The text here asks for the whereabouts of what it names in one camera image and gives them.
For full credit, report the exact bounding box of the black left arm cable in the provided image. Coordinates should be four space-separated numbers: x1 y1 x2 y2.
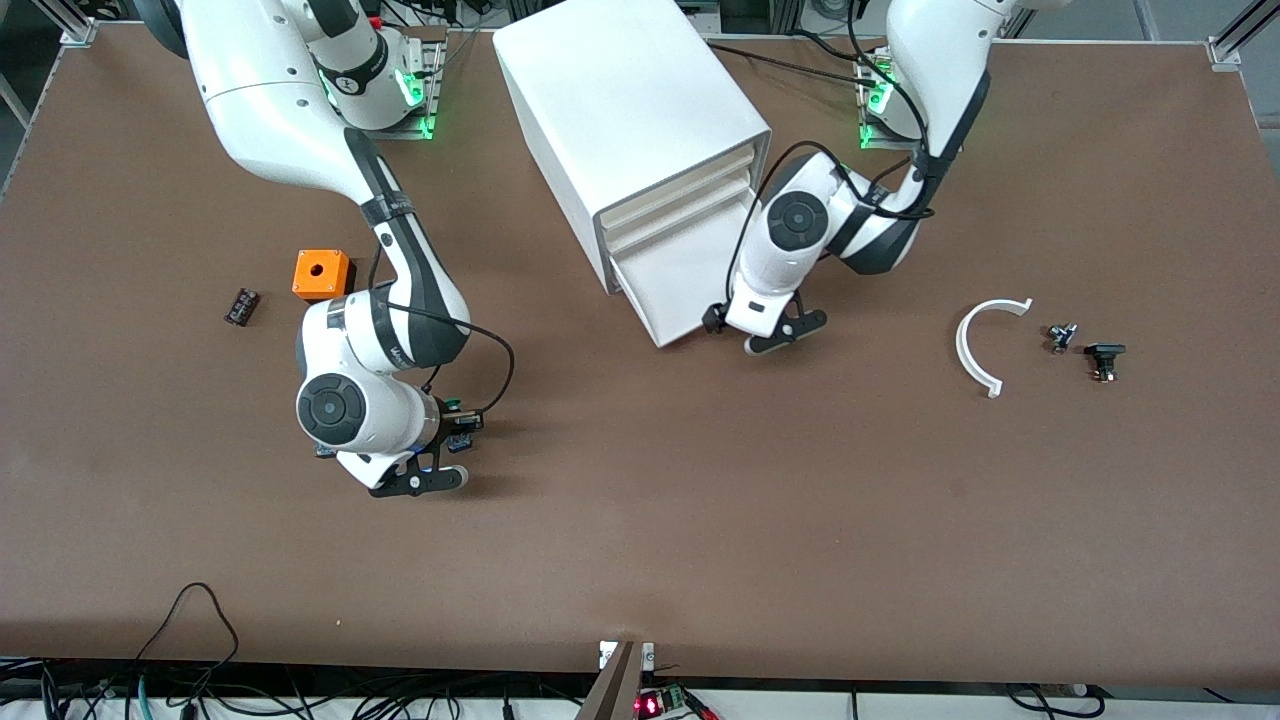
720 0 938 311

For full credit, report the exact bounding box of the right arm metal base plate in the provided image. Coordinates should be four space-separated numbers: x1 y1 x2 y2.
340 40 446 141

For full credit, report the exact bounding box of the aluminium frame profile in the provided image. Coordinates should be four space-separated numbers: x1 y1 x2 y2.
1207 0 1280 69
35 0 101 47

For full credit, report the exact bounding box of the black flat-head switch part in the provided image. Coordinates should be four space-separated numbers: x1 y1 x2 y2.
1084 342 1128 384

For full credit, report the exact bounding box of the circuit board with red LED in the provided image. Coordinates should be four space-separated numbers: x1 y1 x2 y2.
636 685 716 720

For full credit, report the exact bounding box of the black cable on table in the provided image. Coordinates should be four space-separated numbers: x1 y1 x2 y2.
705 38 881 87

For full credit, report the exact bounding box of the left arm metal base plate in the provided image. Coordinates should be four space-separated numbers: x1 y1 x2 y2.
858 45 931 153

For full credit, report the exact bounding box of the white curved plastic arc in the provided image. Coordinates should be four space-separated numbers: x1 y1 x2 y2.
955 298 1034 399

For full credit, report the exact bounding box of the black cable bundle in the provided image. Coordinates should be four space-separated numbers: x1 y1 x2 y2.
0 655 601 720

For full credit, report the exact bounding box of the thin black cable loop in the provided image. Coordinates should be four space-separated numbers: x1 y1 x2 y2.
135 582 241 669

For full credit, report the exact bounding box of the orange button enclosure box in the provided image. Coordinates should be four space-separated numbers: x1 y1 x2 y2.
292 250 354 305

